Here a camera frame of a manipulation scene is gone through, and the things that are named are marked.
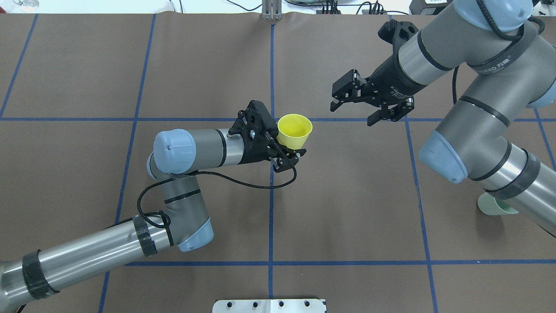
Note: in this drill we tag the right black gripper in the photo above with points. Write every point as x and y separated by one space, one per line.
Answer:
389 81

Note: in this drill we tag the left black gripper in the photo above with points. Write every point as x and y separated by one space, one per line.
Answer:
254 153

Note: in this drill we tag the yellow plastic cup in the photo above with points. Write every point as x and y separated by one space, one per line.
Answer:
293 131

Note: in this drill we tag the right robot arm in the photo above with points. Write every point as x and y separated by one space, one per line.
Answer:
501 42

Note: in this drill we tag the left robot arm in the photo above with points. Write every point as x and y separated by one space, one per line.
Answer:
64 179

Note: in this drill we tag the green plastic cup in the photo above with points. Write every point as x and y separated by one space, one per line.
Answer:
492 206

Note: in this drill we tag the black box with label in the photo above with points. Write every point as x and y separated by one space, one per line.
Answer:
428 7

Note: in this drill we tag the clear tape roll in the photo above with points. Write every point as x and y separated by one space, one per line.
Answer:
27 6

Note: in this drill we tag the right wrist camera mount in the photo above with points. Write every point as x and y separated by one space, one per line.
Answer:
397 33

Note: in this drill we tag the aluminium frame post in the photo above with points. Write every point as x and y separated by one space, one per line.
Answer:
271 10

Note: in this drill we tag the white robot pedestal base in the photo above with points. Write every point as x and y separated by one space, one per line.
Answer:
270 306

